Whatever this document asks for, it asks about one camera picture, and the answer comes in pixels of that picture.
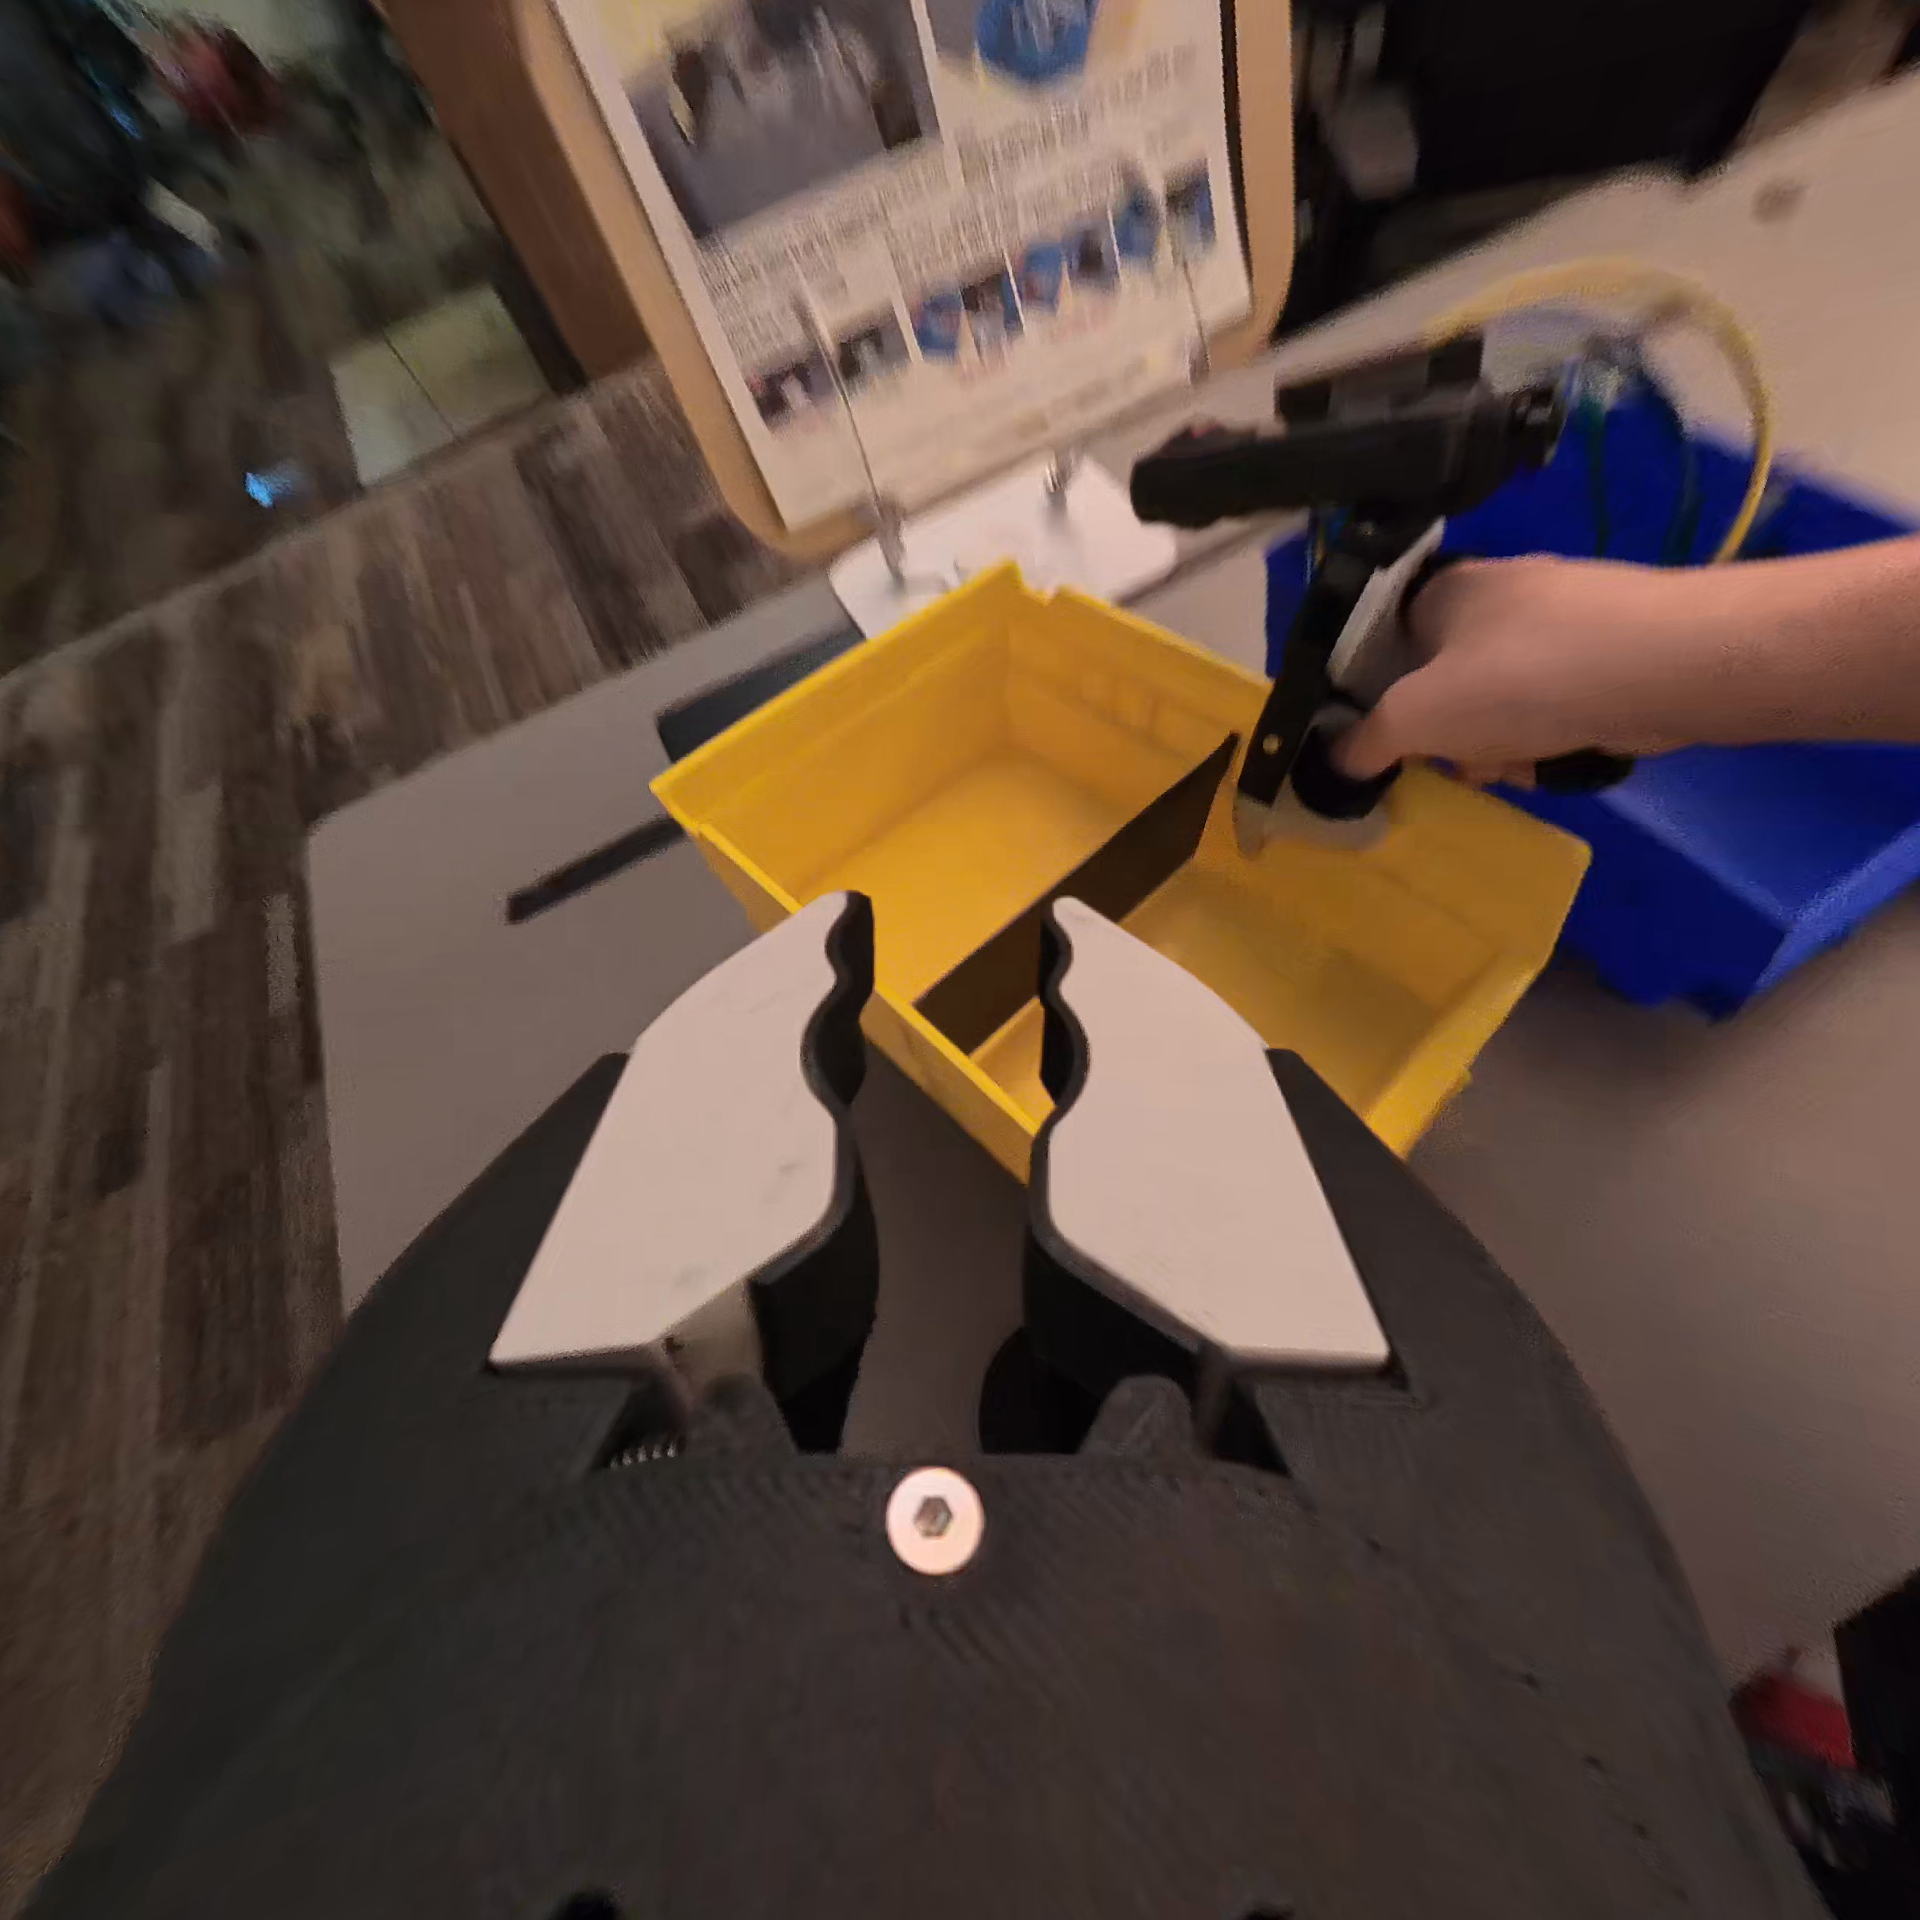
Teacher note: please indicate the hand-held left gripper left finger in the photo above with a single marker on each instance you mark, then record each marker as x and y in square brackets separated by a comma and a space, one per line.
[705, 1157]

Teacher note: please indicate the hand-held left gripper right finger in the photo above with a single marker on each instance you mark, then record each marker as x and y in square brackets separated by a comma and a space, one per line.
[1218, 1171]

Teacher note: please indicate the yellow plastic bin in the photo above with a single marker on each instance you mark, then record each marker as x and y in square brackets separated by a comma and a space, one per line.
[1050, 780]

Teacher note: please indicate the blue plastic bin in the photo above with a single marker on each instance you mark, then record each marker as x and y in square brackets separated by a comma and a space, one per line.
[1723, 874]

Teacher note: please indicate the person's right forearm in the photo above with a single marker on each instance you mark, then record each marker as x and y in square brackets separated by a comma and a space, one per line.
[1772, 645]

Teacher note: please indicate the person's right hand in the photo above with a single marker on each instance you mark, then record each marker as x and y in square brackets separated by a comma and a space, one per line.
[1498, 663]

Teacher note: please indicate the black table strip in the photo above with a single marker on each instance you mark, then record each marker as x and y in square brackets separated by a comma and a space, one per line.
[598, 874]

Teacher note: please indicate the black office chair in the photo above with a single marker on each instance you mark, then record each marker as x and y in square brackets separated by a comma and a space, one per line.
[1574, 90]

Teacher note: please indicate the wooden instruction board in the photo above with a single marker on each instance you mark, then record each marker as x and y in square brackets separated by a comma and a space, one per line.
[929, 224]

